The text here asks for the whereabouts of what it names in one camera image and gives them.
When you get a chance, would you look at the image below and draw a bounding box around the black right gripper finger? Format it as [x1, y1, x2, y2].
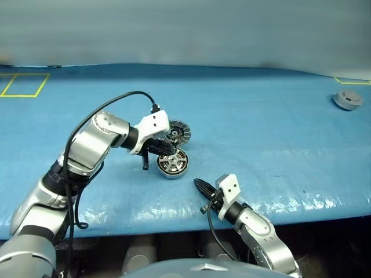
[193, 179, 215, 201]
[194, 178, 217, 195]

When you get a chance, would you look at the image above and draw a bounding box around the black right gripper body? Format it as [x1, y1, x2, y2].
[200, 187, 226, 213]

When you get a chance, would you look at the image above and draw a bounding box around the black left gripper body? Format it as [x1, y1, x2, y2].
[141, 138, 159, 171]

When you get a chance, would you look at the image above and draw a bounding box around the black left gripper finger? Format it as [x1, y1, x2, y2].
[154, 140, 177, 151]
[148, 146, 176, 156]

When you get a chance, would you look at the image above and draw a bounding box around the silver spoked wheel cap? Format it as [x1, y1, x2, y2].
[157, 147, 190, 176]

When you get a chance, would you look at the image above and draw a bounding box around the grey finned motor cover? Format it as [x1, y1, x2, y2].
[164, 120, 192, 145]

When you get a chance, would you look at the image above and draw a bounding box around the grey round puck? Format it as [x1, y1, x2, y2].
[332, 89, 363, 112]

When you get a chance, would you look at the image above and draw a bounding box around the grey rounded cylinder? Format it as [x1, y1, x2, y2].
[202, 240, 236, 262]
[123, 236, 158, 273]

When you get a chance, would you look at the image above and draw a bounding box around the blue plastic table cover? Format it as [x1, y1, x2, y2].
[0, 63, 371, 240]

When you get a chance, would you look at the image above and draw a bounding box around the grey robot torso with emblem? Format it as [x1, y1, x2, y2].
[121, 257, 290, 278]

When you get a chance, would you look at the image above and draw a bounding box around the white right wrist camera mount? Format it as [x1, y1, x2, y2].
[214, 173, 242, 220]

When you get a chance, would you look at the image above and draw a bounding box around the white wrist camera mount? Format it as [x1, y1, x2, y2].
[214, 173, 242, 220]
[129, 110, 170, 156]

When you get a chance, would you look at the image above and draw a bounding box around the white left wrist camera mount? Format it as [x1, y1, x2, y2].
[129, 110, 170, 156]

